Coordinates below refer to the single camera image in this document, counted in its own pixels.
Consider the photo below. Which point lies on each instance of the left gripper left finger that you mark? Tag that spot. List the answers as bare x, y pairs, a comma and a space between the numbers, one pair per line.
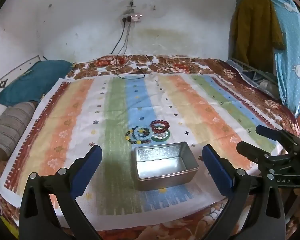
38, 219

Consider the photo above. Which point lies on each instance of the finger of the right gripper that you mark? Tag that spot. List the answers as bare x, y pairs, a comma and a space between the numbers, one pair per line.
282, 136
254, 154

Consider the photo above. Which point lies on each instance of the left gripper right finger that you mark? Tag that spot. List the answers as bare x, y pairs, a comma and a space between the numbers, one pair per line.
266, 218

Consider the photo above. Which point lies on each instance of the green jade bangle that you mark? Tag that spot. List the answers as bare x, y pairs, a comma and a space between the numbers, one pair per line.
161, 137

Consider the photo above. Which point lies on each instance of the blue rabbit print cloth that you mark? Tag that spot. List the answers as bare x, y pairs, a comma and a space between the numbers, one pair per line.
287, 61

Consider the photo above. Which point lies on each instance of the grey striped folded blanket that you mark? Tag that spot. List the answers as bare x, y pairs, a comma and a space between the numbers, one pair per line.
13, 122

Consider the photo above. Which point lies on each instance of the mustard brown hanging garment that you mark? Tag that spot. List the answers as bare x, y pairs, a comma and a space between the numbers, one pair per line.
256, 34

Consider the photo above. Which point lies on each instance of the silver metal tin box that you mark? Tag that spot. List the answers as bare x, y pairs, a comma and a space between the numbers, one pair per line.
161, 166

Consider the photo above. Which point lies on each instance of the striped colourful cloth mat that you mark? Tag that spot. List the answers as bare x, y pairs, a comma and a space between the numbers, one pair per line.
120, 114

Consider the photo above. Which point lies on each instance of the teal pillow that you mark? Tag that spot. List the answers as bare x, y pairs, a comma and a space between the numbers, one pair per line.
34, 83

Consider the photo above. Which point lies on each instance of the wall power strip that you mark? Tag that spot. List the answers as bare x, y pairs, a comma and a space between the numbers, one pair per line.
131, 18

